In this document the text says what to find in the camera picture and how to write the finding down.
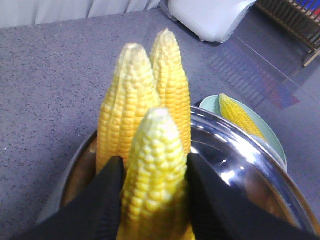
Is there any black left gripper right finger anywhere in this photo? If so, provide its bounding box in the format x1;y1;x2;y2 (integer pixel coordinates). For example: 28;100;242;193
186;153;318;240

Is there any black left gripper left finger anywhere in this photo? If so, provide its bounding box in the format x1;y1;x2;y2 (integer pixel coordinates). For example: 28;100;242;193
16;156;124;240

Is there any yellow corn cob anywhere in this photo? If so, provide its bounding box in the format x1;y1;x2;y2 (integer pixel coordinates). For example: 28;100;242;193
218;93;266;140
117;108;195;240
95;43;161;174
150;28;191;155

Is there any pale green plate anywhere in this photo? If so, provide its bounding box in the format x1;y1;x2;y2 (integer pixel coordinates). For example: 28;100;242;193
199;95;288;170

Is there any white rice cooker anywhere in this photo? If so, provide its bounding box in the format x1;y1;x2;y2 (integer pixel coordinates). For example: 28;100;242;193
167;0;256;43

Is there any wooden slatted rack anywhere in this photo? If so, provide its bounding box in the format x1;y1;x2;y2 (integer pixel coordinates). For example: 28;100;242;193
255;0;320;68

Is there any white pleated curtain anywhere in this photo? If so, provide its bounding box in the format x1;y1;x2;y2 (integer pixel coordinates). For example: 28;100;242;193
0;0;160;28

